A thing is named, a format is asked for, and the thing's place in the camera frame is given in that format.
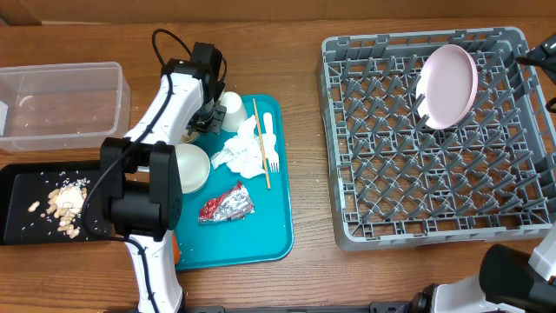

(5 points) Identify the white bowl with peanuts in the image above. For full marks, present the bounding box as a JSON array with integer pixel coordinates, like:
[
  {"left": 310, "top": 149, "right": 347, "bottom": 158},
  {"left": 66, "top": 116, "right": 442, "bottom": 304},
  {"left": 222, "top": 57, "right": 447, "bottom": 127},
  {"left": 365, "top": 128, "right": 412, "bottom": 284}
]
[{"left": 175, "top": 143, "right": 211, "bottom": 194}]

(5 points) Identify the silver red foil wrapper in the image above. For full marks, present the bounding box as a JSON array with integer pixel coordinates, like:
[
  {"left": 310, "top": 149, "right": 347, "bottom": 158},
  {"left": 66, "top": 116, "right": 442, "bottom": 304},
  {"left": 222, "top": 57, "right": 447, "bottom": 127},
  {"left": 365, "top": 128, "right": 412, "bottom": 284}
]
[{"left": 198, "top": 182, "right": 255, "bottom": 223}]

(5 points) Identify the pink round plate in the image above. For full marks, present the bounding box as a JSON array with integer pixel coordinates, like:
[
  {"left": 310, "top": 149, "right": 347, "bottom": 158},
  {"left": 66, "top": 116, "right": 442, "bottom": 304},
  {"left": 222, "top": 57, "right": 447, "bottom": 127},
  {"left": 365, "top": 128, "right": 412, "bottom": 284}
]
[{"left": 415, "top": 44, "right": 479, "bottom": 130}]

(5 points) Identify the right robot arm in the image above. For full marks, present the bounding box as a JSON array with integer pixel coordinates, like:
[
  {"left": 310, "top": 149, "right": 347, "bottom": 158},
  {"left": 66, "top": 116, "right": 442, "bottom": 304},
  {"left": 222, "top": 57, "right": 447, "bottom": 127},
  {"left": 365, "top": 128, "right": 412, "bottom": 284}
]
[{"left": 369, "top": 42, "right": 555, "bottom": 312}]

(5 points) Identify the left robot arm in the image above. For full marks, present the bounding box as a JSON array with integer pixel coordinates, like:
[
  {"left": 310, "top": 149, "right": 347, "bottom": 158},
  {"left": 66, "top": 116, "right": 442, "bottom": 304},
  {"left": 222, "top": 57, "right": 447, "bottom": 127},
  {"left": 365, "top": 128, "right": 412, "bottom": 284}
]
[{"left": 94, "top": 43, "right": 226, "bottom": 312}]

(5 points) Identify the black plastic waste bin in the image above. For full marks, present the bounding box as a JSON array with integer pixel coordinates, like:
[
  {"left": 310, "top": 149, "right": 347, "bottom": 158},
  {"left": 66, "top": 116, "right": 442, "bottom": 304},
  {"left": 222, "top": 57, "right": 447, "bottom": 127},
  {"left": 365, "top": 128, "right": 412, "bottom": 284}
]
[{"left": 1, "top": 161, "right": 101, "bottom": 245}]

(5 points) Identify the grey dishwasher rack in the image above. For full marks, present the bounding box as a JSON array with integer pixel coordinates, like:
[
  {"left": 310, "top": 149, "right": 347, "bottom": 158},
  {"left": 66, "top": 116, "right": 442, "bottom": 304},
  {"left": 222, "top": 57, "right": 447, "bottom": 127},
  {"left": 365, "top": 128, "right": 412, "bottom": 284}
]
[{"left": 317, "top": 27, "right": 555, "bottom": 250}]

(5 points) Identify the white plastic cup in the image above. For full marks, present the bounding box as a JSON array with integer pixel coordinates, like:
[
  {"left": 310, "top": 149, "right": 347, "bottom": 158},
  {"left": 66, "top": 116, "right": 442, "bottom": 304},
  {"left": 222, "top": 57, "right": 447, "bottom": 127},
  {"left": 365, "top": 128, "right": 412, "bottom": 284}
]
[{"left": 221, "top": 91, "right": 248, "bottom": 132}]

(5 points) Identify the grey bowl with rice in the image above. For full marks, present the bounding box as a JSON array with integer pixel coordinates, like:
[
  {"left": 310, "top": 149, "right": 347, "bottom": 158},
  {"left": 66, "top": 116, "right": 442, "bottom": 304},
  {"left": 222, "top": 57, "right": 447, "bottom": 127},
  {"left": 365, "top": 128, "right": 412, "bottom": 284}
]
[{"left": 180, "top": 131, "right": 200, "bottom": 143}]

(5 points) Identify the wooden chopstick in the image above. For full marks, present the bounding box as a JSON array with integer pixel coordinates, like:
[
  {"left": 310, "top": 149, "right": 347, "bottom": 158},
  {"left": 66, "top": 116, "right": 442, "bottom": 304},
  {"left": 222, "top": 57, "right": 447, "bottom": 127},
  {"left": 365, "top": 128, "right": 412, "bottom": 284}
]
[{"left": 253, "top": 98, "right": 271, "bottom": 190}]

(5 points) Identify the crumpled white napkin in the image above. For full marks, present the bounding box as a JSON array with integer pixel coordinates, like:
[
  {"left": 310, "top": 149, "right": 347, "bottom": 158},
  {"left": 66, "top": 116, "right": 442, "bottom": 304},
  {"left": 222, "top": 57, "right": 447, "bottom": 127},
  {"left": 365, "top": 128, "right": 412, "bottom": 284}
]
[{"left": 210, "top": 116, "right": 266, "bottom": 179}]

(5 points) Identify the white plastic fork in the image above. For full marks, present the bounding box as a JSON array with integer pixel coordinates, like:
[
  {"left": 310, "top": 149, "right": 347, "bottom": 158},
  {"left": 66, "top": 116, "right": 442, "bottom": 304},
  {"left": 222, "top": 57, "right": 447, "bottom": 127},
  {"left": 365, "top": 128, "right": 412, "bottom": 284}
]
[{"left": 263, "top": 112, "right": 280, "bottom": 173}]

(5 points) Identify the orange carrot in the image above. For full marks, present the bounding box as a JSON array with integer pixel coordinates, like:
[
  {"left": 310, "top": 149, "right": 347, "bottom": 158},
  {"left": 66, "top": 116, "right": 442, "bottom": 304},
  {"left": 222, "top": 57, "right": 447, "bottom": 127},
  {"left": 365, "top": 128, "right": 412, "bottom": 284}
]
[{"left": 172, "top": 231, "right": 180, "bottom": 265}]

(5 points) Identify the clear plastic storage bin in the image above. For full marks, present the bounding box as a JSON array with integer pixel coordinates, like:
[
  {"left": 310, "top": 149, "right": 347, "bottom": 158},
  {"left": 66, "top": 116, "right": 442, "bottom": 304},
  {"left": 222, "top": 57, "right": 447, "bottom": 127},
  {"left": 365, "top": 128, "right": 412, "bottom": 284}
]
[{"left": 1, "top": 62, "right": 131, "bottom": 152}]

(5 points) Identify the pile of peanuts and rice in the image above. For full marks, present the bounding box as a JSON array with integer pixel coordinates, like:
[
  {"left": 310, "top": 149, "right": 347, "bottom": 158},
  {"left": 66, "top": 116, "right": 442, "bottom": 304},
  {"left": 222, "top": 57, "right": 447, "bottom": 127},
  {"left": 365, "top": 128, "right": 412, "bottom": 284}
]
[{"left": 27, "top": 177, "right": 90, "bottom": 239}]

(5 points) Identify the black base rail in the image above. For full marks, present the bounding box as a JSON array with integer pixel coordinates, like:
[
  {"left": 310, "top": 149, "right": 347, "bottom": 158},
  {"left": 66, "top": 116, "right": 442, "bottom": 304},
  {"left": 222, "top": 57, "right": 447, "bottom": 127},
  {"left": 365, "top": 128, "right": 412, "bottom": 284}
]
[{"left": 184, "top": 302, "right": 411, "bottom": 313}]

